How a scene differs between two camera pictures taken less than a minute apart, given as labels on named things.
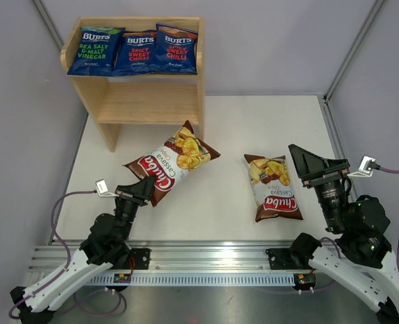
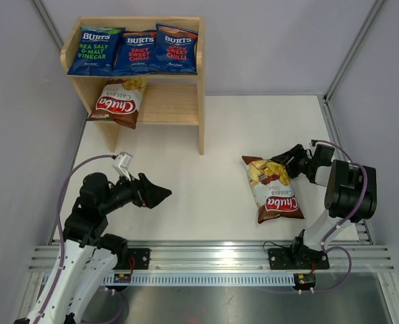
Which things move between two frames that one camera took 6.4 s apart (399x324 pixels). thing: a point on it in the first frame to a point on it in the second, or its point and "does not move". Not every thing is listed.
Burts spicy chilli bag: x=175 y=50 does not move
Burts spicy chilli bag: x=136 y=52 does not move
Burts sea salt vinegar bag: x=98 y=50 does not move
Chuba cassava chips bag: x=184 y=151 to x=119 y=100
